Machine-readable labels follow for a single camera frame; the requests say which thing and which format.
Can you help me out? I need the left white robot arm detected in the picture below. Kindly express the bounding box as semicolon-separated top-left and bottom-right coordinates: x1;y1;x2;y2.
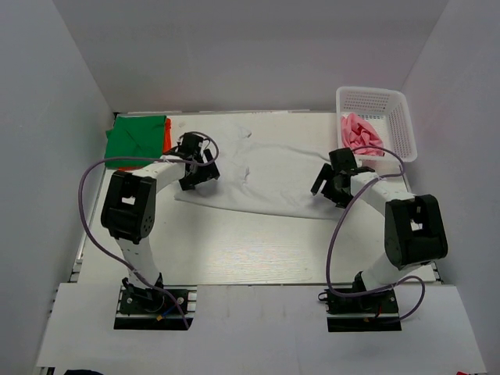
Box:
101;138;220;312

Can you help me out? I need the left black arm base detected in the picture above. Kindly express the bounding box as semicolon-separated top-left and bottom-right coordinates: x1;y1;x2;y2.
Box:
113;286;198;331

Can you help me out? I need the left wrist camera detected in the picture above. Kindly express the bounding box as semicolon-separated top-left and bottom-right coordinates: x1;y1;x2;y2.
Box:
177;133;204;159

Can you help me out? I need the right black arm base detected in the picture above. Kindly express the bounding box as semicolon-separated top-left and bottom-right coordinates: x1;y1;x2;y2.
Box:
318;289;402;333

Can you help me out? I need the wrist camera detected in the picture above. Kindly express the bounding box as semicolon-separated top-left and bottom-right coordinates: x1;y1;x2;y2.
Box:
329;148;358;175
177;133;204;159

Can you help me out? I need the white plastic basket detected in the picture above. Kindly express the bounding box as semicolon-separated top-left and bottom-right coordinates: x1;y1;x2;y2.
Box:
336;86;417;163

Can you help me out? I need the folded orange t shirt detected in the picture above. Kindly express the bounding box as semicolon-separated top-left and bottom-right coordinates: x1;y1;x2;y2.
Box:
116;118;174;173

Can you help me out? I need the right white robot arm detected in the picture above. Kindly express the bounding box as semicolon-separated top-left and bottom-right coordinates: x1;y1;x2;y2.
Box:
311;163;448;312

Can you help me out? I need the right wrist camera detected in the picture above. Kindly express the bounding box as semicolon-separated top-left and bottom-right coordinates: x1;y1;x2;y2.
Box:
329;148;358;175

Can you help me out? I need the white t shirt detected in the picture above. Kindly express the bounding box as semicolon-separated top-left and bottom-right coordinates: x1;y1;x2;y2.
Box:
174;123;341;220

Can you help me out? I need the folded green t shirt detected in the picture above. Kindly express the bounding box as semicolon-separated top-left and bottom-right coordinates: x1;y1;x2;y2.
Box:
104;116;168;170

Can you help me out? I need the pink t shirt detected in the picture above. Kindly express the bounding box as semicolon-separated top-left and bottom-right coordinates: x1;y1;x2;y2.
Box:
341;113;384;156

